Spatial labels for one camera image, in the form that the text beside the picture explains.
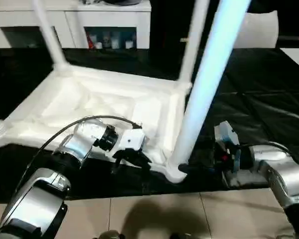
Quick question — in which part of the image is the white cabinet with glass doors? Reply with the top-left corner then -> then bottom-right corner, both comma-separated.
0,0 -> 151,49

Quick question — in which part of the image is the white plastic table top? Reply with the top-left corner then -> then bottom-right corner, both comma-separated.
0,64 -> 193,185

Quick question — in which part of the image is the black work mat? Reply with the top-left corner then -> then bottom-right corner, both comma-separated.
0,47 -> 299,201

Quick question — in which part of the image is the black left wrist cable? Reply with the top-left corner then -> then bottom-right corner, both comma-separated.
14,115 -> 143,200

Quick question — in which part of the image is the dark left robot foot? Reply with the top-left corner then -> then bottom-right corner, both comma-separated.
98,231 -> 125,239

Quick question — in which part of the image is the white flat panel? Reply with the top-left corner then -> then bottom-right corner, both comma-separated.
280,48 -> 299,69

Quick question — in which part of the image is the grey helmet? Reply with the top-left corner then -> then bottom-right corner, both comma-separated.
106,0 -> 140,5

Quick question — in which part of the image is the black cabinet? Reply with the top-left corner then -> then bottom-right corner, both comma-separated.
149,0 -> 197,50

